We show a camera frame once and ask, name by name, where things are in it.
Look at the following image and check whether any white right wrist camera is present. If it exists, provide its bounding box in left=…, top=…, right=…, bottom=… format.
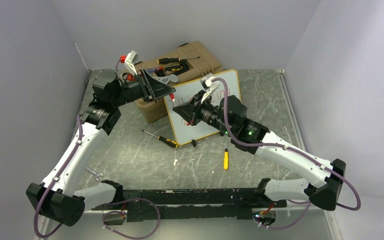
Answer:
left=200, top=73, right=220, bottom=104

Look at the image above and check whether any purple cable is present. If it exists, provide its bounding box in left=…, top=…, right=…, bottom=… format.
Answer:
left=211, top=77, right=362, bottom=231
left=33, top=114, right=161, bottom=240

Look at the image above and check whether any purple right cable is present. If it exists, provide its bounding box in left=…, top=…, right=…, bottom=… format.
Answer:
left=211, top=77, right=362, bottom=231

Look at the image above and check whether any blue red screwdriver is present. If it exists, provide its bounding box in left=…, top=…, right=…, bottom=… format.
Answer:
left=146, top=66, right=165, bottom=74

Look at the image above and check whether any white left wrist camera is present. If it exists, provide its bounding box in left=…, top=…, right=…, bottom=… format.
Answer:
left=119, top=50, right=139, bottom=76

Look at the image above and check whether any red whiteboard marker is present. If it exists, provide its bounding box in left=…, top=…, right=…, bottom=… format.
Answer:
left=168, top=93, right=175, bottom=102

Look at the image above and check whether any black orange screwdriver on table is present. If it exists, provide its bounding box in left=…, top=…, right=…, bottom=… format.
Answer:
left=141, top=129, right=179, bottom=149

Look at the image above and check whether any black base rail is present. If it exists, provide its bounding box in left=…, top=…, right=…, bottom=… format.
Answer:
left=94, top=187, right=287, bottom=223

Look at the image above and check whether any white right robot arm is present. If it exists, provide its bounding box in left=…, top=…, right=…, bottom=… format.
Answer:
left=172, top=95, right=347, bottom=211

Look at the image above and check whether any yellow-framed whiteboard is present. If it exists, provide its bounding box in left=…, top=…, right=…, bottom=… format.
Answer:
left=163, top=68, right=243, bottom=147

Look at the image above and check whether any yellow handle screwdriver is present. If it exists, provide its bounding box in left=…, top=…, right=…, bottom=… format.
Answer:
left=223, top=140, right=229, bottom=171

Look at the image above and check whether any red handle adjustable wrench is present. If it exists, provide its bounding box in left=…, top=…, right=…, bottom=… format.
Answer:
left=122, top=72, right=180, bottom=85

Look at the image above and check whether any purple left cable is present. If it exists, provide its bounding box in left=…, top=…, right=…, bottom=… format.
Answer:
left=33, top=114, right=161, bottom=240

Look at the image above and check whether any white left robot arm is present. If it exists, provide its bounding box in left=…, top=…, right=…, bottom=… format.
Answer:
left=26, top=69, right=177, bottom=228

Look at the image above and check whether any black yellow screwdriver on toolbox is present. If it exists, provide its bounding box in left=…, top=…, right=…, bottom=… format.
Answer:
left=157, top=56, right=200, bottom=65

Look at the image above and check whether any black yellow tool in toolbox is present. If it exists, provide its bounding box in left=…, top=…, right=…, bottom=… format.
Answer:
left=164, top=62, right=190, bottom=75

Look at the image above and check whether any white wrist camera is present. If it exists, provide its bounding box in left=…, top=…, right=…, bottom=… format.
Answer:
left=119, top=50, right=139, bottom=76
left=200, top=73, right=220, bottom=104

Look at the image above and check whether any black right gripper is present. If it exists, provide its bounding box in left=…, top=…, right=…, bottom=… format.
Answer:
left=174, top=90, right=234, bottom=136

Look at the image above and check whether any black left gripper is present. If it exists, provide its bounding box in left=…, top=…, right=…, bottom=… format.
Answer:
left=110, top=68, right=176, bottom=108

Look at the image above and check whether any tan plastic toolbox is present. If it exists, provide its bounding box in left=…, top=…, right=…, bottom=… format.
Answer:
left=135, top=40, right=223, bottom=123

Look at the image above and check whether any silver open-end wrench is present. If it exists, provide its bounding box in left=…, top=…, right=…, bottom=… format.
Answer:
left=84, top=166, right=104, bottom=182

